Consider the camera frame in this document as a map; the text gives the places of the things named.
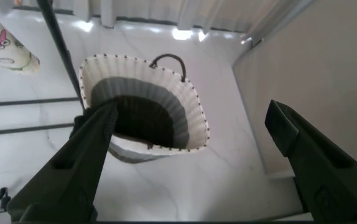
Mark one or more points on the white laundry basket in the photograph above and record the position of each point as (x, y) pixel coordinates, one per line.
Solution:
(172, 90)

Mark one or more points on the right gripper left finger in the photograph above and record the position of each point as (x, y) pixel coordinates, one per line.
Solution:
(69, 174)

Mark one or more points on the cream printed garment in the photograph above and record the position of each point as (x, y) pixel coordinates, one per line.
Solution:
(1, 46)

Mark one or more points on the black clothes rack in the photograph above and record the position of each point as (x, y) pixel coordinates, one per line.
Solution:
(55, 34)

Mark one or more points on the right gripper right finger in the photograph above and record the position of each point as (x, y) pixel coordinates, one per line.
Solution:
(327, 180)

